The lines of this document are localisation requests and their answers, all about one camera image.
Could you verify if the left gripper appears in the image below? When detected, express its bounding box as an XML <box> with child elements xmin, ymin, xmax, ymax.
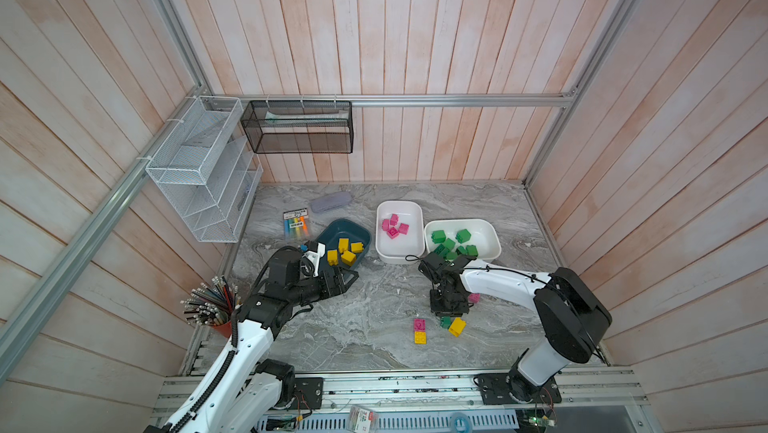
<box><xmin>288</xmin><ymin>265</ymin><xmax>359</xmax><ymax>306</ymax></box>

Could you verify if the pink lego front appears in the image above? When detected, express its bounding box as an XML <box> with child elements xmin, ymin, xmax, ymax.
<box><xmin>413</xmin><ymin>318</ymin><xmax>426</xmax><ymax>332</ymax></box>

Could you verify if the green lego top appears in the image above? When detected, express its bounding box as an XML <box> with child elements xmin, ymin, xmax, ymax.
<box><xmin>455</xmin><ymin>228</ymin><xmax>472</xmax><ymax>244</ymax></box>

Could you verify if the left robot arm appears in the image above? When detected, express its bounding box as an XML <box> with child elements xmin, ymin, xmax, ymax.
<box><xmin>145</xmin><ymin>241</ymin><xmax>359</xmax><ymax>432</ymax></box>

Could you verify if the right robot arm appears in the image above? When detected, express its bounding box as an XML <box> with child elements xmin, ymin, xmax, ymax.
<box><xmin>418</xmin><ymin>252</ymin><xmax>612</xmax><ymax>405</ymax></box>

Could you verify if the teal plastic bin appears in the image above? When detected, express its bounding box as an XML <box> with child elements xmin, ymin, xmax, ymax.
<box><xmin>316</xmin><ymin>218</ymin><xmax>372</xmax><ymax>269</ymax></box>

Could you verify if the green lego centre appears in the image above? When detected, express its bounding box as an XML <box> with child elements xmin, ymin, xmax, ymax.
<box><xmin>431</xmin><ymin>230</ymin><xmax>446</xmax><ymax>244</ymax></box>

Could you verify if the white bin right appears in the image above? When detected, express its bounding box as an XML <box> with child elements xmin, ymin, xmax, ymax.
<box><xmin>424</xmin><ymin>218</ymin><xmax>502</xmax><ymax>261</ymax></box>

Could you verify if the white bin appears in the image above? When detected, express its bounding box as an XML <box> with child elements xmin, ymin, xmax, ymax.
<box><xmin>424</xmin><ymin>218</ymin><xmax>502</xmax><ymax>261</ymax></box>
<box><xmin>375</xmin><ymin>200</ymin><xmax>426</xmax><ymax>264</ymax></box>

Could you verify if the rainbow colour card pack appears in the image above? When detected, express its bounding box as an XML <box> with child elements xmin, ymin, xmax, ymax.
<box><xmin>282</xmin><ymin>207</ymin><xmax>310</xmax><ymax>241</ymax></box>

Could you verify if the grey fabric pouch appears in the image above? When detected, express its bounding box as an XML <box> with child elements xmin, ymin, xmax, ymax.
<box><xmin>310</xmin><ymin>191</ymin><xmax>353</xmax><ymax>213</ymax></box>

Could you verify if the white bin middle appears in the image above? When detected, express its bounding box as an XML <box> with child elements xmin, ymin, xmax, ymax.
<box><xmin>375</xmin><ymin>200</ymin><xmax>426</xmax><ymax>264</ymax></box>

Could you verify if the red pencil cup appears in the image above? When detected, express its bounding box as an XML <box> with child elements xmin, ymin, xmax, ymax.
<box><xmin>181</xmin><ymin>276</ymin><xmax>242</xmax><ymax>337</ymax></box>

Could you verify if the black mesh basket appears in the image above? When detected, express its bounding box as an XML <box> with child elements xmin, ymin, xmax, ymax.
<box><xmin>240</xmin><ymin>99</ymin><xmax>355</xmax><ymax>155</ymax></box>

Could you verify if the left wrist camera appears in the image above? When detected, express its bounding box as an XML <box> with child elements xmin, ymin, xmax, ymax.
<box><xmin>300</xmin><ymin>240</ymin><xmax>326</xmax><ymax>277</ymax></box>

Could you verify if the white wire mesh shelf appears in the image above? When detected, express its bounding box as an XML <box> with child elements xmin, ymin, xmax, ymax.
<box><xmin>146</xmin><ymin>96</ymin><xmax>263</xmax><ymax>243</ymax></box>

